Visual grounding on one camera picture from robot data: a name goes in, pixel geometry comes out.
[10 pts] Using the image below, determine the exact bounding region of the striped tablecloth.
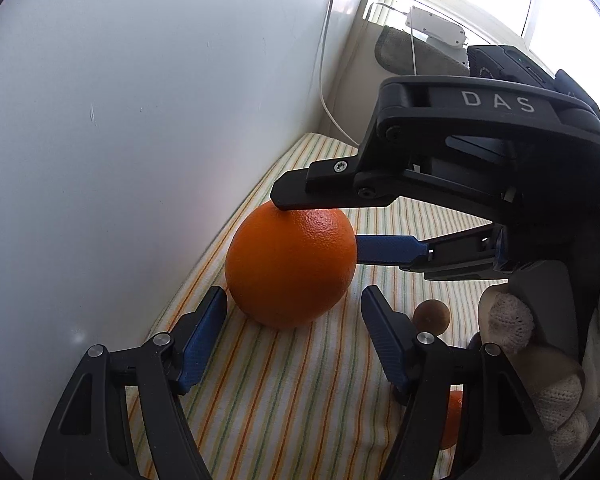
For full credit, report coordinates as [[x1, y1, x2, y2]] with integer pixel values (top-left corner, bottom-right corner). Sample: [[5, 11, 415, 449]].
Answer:
[[150, 133, 501, 479]]

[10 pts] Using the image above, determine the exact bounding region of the white gloved right hand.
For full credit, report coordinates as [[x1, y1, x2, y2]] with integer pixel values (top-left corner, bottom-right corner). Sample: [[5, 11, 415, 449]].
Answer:
[[478, 261, 600, 471]]

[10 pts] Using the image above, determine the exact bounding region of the medium orange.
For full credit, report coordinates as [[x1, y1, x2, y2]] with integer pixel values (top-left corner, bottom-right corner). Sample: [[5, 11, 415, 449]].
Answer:
[[225, 200, 358, 330]]

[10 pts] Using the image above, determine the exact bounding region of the white cable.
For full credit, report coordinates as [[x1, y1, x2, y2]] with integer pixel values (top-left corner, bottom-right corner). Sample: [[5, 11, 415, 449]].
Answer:
[[318, 0, 362, 149]]

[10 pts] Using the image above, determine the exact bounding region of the small brown round fruit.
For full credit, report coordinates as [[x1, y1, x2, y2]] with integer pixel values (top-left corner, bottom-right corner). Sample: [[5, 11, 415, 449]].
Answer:
[[412, 299, 451, 336]]

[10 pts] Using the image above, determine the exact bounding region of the mandarin with stem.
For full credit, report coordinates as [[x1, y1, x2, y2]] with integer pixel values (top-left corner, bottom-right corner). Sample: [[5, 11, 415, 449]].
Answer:
[[440, 390, 463, 451]]

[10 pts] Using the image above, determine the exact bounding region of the white power strip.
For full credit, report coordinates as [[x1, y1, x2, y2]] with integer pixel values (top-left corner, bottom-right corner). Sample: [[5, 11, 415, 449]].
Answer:
[[406, 6, 466, 49]]

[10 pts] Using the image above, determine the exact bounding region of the grey windowsill mat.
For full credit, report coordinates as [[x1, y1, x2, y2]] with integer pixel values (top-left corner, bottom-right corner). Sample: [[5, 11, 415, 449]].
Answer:
[[374, 26, 469, 76]]

